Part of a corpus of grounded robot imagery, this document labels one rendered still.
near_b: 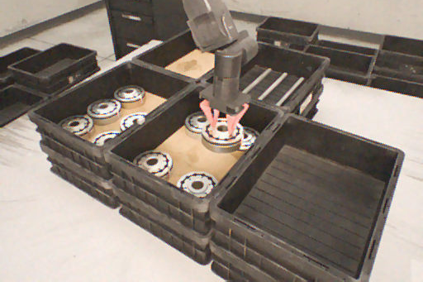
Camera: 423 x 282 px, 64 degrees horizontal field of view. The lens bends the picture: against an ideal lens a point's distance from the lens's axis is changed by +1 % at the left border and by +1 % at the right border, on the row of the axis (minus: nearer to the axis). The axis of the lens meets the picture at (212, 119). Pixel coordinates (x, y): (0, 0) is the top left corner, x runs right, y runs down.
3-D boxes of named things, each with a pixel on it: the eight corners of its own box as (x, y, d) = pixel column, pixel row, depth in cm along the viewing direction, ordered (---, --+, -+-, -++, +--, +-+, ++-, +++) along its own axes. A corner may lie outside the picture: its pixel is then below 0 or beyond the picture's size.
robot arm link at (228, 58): (210, 47, 69) (235, 53, 66) (225, 37, 74) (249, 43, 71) (208, 78, 72) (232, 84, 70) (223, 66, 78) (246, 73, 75)
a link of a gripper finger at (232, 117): (221, 120, 85) (224, 88, 80) (246, 130, 82) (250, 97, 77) (206, 132, 80) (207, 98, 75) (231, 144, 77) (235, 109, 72)
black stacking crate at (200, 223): (205, 243, 73) (205, 208, 67) (109, 187, 86) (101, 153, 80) (280, 145, 100) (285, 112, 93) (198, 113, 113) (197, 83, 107)
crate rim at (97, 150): (101, 159, 81) (99, 151, 79) (26, 119, 94) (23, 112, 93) (197, 88, 108) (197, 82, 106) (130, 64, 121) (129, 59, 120)
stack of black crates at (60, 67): (65, 145, 203) (44, 78, 177) (31, 131, 215) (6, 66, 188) (111, 112, 232) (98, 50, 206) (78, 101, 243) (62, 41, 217)
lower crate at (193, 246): (206, 272, 79) (206, 241, 72) (116, 215, 93) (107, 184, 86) (277, 171, 107) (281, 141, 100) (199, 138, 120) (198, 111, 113)
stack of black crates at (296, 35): (311, 78, 270) (322, 23, 243) (301, 96, 248) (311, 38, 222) (263, 68, 285) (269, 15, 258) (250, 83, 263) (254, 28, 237)
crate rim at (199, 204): (205, 215, 67) (205, 207, 66) (102, 160, 81) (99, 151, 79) (285, 118, 95) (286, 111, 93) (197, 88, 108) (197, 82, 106)
